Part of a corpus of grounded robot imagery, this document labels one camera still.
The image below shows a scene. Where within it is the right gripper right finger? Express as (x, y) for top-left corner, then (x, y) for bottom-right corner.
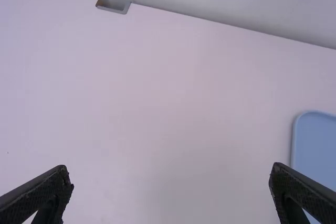
(268, 162), (336, 224)

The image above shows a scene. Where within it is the blue mat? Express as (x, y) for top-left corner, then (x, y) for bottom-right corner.
(291, 110), (336, 224)

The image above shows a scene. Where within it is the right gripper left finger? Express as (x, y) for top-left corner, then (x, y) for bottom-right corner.
(0, 165), (75, 224)

